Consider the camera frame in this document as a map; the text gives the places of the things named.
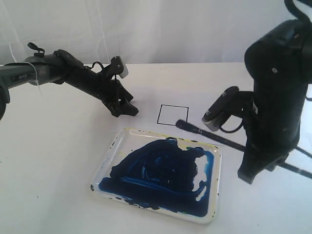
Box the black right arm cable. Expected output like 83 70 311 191
284 0 312 25

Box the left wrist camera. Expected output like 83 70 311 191
105 56 129 78

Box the black paintbrush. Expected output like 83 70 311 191
175 119 312 178

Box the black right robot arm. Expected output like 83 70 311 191
237 0 312 183

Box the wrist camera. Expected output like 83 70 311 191
202 86 239 132
105 56 129 78

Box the white paper with black square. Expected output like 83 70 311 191
125 90 221 146

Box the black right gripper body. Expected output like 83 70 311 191
240 70 311 171

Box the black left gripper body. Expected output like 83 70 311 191
60 50 124 110

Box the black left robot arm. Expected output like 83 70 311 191
0 42 139 117

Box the white curtain backdrop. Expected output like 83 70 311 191
0 0 292 64

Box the white paint tray blue paint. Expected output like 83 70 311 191
90 129 222 224

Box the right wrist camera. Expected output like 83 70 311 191
202 86 239 132

